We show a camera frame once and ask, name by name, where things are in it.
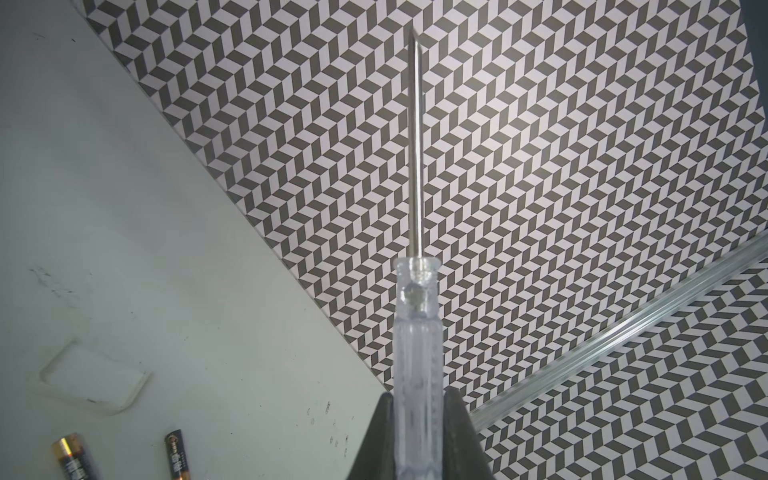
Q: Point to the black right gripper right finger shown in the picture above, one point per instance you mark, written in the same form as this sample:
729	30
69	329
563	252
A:
463	456

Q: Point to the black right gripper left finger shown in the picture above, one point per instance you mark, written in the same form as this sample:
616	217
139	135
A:
375	458

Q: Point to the clear handle screwdriver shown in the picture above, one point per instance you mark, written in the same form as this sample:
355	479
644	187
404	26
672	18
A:
417	334

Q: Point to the black gold AAA battery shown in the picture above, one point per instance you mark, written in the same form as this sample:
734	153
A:
176	455
72	457

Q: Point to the white battery cover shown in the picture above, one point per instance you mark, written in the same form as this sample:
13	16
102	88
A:
79	376

